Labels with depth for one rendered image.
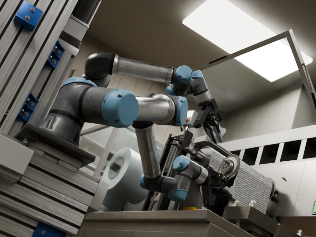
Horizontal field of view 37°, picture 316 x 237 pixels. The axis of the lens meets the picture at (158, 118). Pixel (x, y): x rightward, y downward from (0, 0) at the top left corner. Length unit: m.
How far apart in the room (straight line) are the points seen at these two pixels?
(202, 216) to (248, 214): 0.29
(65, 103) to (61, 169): 0.21
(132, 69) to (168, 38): 3.31
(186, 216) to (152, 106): 0.50
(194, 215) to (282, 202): 0.73
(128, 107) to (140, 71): 0.68
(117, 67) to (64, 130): 0.73
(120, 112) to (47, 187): 0.30
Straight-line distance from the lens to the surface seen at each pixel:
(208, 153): 2.56
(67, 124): 1.47
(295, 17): 4.63
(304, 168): 2.51
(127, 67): 2.12
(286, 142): 2.70
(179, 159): 2.08
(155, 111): 1.66
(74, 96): 1.50
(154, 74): 2.12
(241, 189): 2.32
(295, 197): 2.46
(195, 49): 5.42
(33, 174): 1.42
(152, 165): 2.04
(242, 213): 2.09
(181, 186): 2.05
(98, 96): 1.45
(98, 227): 2.57
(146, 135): 1.95
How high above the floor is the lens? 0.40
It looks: 24 degrees up
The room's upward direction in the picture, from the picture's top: 21 degrees clockwise
